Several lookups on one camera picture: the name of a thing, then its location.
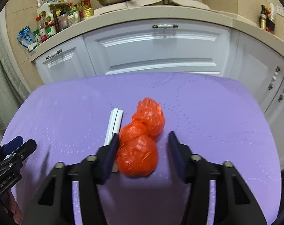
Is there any white paper strip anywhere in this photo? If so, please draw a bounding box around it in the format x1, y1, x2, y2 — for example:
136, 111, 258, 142
104, 108, 123, 173

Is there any red plastic bag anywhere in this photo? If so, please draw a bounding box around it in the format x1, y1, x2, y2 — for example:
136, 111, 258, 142
116, 97, 165, 177

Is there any left hand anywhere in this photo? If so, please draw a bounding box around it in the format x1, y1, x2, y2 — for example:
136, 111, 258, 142
0, 190, 23, 224

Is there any purple table cloth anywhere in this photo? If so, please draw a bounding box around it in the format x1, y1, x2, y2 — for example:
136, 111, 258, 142
2, 73, 281, 224

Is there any blue white snack bag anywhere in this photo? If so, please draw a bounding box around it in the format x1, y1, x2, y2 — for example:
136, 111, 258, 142
17, 26, 37, 52

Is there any white spice rack with bottles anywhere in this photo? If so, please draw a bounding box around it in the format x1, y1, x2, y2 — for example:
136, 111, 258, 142
33, 0, 81, 45

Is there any yellow cooking oil bottle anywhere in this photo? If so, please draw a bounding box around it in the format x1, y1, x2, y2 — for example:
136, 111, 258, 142
78, 0, 94, 21

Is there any red black utensil holder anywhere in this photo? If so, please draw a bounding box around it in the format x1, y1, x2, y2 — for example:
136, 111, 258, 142
266, 3, 275, 34

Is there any dark sauce bottle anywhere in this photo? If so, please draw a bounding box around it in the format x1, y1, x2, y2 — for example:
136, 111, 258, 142
260, 5, 267, 31

